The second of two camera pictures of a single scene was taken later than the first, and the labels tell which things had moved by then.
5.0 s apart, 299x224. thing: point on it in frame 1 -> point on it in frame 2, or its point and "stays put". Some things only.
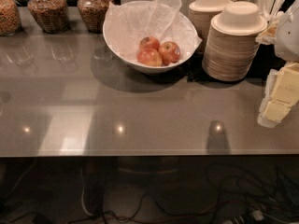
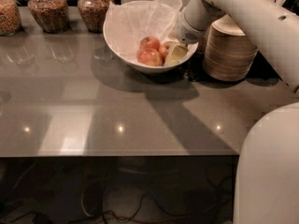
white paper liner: [163, 18] stays put
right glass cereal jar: [92, 6] stays put
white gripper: [288, 36] -> [186, 32]
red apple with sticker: [169, 52] stays put
